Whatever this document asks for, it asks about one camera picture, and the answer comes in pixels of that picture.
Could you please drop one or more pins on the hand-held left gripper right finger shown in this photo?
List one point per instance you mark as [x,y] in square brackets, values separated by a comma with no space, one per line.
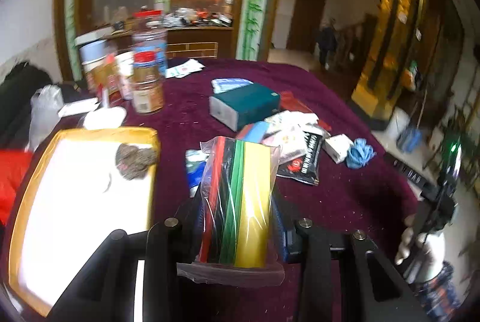
[287,239]

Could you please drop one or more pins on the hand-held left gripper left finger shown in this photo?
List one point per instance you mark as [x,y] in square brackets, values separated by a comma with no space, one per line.
[186,220]

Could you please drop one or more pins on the clear bag of coloured sheets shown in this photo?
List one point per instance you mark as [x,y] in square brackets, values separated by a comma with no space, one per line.
[247,202]

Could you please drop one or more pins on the black packet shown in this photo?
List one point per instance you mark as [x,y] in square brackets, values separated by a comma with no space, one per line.
[305,161]

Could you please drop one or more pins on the person's right hand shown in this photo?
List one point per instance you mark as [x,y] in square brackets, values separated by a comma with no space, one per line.
[435,250]

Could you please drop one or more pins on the blue and white packet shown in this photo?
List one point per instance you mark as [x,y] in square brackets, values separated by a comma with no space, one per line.
[195,172]

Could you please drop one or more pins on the green potted plant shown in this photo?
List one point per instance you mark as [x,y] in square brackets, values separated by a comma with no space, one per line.
[465,142]

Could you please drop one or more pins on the blue dustpan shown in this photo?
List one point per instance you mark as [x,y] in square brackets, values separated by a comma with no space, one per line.
[410,140]

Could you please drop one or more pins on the grey scouring ball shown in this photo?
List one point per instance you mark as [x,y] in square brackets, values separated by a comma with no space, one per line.
[135,161]

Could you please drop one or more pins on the blue yarn bundle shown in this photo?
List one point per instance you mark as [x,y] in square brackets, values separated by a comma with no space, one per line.
[360,153]

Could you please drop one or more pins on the white tissue pack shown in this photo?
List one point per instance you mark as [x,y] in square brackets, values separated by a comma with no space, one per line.
[337,147]

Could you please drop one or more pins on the yellow-rimmed white tray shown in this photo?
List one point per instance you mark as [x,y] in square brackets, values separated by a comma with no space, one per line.
[82,202]

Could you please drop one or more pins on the maroon velvet tablecloth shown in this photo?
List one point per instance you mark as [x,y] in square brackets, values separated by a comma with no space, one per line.
[187,112]

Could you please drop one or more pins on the blue and red packet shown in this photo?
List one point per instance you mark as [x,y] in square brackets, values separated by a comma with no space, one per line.
[255,132]

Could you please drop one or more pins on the white towel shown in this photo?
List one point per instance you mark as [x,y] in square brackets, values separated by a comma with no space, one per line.
[292,121]

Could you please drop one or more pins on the teal box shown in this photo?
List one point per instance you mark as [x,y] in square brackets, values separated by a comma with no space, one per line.
[243,102]

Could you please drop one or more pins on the white dish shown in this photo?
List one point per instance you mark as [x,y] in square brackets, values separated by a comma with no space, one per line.
[105,117]

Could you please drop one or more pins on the clear jar with amber contents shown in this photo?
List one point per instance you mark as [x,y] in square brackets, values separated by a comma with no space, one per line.
[149,89]

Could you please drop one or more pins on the light blue packet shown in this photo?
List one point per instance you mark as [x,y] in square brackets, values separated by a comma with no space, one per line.
[228,84]

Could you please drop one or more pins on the white and green paper packet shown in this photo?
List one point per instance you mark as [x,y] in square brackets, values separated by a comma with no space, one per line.
[183,68]

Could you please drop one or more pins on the white and red cup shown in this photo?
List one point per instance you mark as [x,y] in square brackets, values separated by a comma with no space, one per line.
[124,74]

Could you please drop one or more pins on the golden pillar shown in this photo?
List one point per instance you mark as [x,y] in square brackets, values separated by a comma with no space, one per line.
[390,37]

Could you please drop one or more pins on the white plastic bag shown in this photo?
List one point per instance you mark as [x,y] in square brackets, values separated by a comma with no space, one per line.
[45,116]

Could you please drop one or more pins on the red cloth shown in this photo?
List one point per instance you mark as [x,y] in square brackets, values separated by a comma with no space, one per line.
[13,179]

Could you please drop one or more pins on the wooden counter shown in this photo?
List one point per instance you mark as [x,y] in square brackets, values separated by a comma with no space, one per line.
[198,41]

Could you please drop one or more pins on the white-lidded canister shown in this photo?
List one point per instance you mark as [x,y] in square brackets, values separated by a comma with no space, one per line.
[93,63]

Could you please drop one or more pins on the red-lidded jar with blue label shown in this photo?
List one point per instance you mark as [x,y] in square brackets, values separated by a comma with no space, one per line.
[152,39]

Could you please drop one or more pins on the black bag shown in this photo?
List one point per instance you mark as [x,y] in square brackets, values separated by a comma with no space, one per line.
[18,101]

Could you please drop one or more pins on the wooden door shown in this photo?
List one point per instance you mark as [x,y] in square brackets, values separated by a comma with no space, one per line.
[305,18]

